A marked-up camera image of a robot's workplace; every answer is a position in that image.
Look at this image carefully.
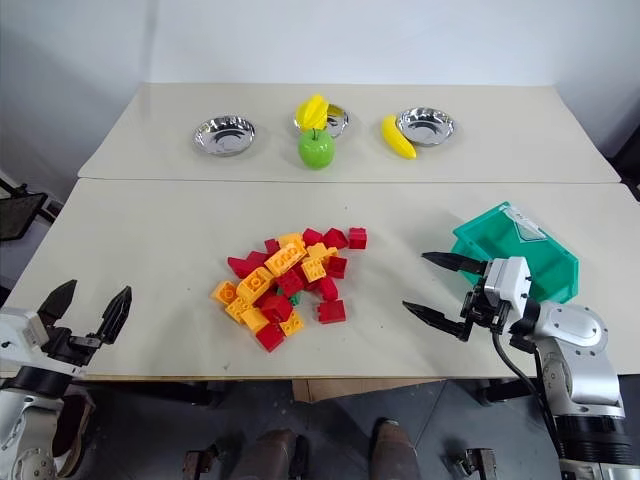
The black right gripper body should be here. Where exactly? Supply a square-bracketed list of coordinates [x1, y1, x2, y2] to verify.
[459, 278, 512, 335]

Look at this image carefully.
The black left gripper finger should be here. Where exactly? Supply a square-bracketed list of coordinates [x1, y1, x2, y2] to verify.
[37, 279, 79, 329]
[89, 285, 134, 347]

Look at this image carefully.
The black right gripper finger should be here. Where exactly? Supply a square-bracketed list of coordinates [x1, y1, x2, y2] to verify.
[401, 300, 475, 344]
[420, 250, 490, 277]

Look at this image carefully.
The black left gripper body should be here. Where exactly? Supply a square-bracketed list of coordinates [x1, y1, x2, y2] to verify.
[42, 323, 109, 370]

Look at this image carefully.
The teal plastic storage bin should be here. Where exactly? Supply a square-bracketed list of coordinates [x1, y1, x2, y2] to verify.
[451, 200, 582, 305]

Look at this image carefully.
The black framed panel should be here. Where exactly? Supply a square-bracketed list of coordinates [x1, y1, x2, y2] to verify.
[0, 191, 49, 242]

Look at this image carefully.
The yellow toy banana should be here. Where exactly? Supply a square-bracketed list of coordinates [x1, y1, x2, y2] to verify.
[380, 114, 418, 162]

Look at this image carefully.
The round steel bowl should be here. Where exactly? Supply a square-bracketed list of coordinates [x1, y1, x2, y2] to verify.
[292, 104, 350, 141]
[191, 114, 257, 159]
[396, 105, 458, 148]

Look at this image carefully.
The dark brown rounded shape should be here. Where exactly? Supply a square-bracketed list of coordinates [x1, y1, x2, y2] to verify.
[233, 428, 310, 480]
[371, 418, 422, 480]

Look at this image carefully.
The green toy apple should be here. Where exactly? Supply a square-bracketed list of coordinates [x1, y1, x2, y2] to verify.
[297, 127, 336, 171]

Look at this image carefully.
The dark object beside table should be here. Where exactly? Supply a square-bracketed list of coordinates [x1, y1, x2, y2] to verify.
[613, 130, 640, 202]

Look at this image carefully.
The yellow toy starfruit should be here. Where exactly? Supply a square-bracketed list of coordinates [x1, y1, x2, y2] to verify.
[294, 93, 332, 134]

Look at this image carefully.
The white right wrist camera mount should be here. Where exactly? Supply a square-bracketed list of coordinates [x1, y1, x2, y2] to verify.
[481, 255, 532, 317]

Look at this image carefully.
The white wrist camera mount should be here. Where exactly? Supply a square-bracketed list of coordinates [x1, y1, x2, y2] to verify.
[481, 255, 532, 317]
[0, 306, 52, 375]

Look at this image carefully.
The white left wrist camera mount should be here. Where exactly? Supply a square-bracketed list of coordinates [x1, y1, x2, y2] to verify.
[0, 306, 52, 375]

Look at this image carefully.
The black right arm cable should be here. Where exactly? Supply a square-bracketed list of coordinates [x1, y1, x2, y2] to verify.
[491, 327, 569, 451]

